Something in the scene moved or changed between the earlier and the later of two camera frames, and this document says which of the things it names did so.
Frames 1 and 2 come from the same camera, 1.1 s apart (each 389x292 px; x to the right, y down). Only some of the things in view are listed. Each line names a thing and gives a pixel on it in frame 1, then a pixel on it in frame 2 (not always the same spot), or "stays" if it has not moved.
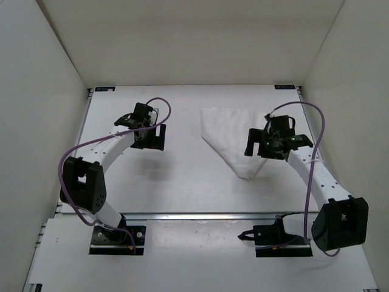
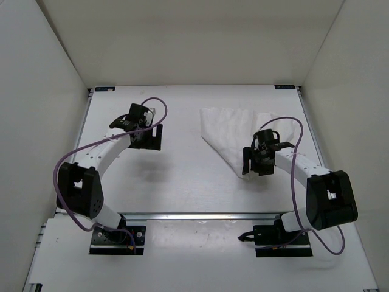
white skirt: (225, 130) stays
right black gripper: (258, 136) to (249, 154)
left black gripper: (157, 142) stays
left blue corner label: (105, 89) stays
